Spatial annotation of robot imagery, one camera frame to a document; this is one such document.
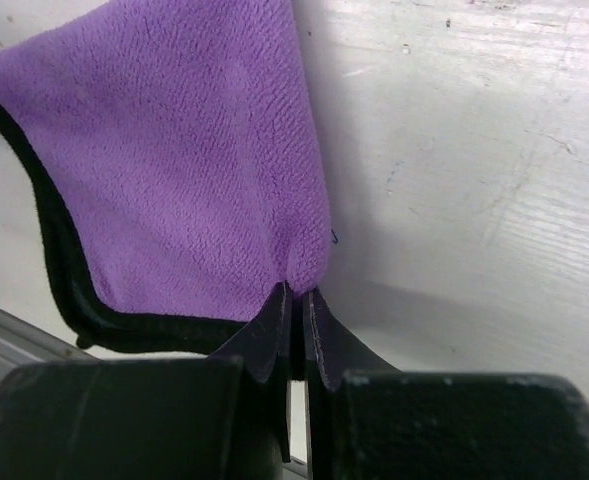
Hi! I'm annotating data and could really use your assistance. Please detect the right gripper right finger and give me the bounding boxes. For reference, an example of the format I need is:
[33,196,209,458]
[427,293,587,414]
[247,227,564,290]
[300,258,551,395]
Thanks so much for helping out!
[301,291,589,479]

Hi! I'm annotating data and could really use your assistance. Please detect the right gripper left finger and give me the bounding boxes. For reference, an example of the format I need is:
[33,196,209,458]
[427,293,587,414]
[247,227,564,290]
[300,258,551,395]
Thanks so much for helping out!
[0,280,295,480]

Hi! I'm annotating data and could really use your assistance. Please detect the purple grey microfiber towel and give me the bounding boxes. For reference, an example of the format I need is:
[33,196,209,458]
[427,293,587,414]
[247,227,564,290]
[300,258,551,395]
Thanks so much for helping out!
[0,1,331,354]

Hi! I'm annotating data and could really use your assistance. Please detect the aluminium mounting rail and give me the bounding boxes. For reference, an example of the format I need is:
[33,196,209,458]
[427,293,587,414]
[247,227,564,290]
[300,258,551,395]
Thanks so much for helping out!
[0,294,305,469]

